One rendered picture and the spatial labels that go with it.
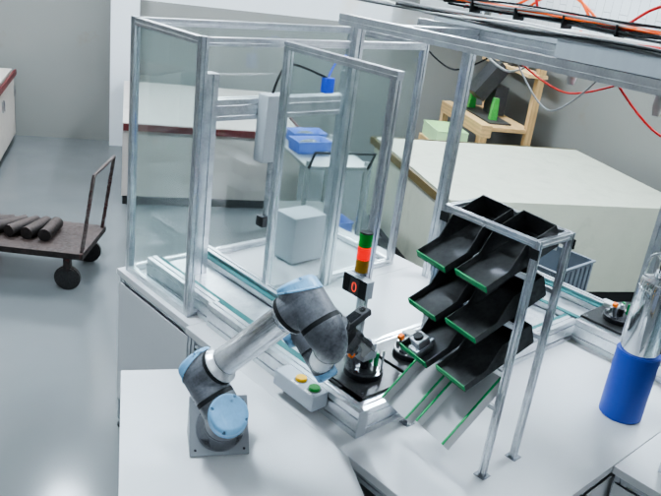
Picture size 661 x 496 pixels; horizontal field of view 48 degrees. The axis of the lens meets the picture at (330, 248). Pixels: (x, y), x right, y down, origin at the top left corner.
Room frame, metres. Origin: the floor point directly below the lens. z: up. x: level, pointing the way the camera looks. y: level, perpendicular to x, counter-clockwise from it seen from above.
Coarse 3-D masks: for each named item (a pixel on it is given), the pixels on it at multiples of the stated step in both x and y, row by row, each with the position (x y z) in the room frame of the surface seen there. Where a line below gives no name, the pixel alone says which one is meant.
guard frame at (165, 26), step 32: (160, 32) 2.91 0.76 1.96; (192, 32) 2.80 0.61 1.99; (416, 96) 3.56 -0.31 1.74; (128, 160) 3.08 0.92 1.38; (192, 160) 2.72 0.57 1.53; (128, 192) 3.08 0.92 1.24; (192, 192) 2.71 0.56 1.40; (128, 224) 3.08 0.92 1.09; (192, 224) 2.71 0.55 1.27; (128, 256) 3.07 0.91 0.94; (192, 256) 2.71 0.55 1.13; (384, 256) 3.60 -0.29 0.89; (160, 288) 2.88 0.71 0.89; (192, 288) 2.72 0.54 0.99
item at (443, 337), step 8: (432, 320) 2.15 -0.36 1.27; (440, 320) 2.16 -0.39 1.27; (424, 328) 2.13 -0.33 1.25; (432, 328) 2.15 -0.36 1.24; (440, 328) 2.14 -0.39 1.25; (448, 328) 2.13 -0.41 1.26; (432, 336) 2.11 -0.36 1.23; (440, 336) 2.10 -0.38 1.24; (448, 336) 2.10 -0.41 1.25; (456, 336) 2.04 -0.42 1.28; (400, 344) 2.08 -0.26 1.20; (408, 344) 2.09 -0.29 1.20; (440, 344) 2.06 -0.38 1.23; (448, 344) 2.06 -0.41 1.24; (456, 344) 2.04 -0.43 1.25; (408, 352) 2.05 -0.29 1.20; (432, 352) 2.04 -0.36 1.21; (440, 352) 2.01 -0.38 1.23; (448, 352) 2.02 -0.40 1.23; (416, 360) 2.02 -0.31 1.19; (424, 360) 2.01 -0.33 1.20; (432, 360) 1.99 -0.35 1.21
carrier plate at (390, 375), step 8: (344, 360) 2.34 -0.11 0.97; (336, 368) 2.28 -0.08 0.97; (384, 368) 2.32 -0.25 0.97; (392, 368) 2.33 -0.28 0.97; (336, 376) 2.22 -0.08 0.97; (344, 376) 2.23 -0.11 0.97; (384, 376) 2.26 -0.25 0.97; (392, 376) 2.27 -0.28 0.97; (344, 384) 2.18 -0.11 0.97; (352, 384) 2.19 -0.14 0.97; (360, 384) 2.19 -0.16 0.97; (368, 384) 2.20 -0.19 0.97; (376, 384) 2.21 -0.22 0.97; (384, 384) 2.21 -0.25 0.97; (352, 392) 2.14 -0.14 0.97; (360, 392) 2.14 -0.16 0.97; (368, 392) 2.15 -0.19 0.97; (376, 392) 2.16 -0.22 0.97; (360, 400) 2.11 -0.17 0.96
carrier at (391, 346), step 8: (408, 336) 2.57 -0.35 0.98; (384, 344) 2.49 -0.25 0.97; (392, 344) 2.50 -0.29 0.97; (392, 352) 2.44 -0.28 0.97; (400, 352) 2.41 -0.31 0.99; (384, 360) 2.39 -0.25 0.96; (392, 360) 2.38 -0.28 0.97; (400, 360) 2.39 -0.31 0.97; (408, 360) 2.39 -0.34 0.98; (400, 368) 2.33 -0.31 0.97
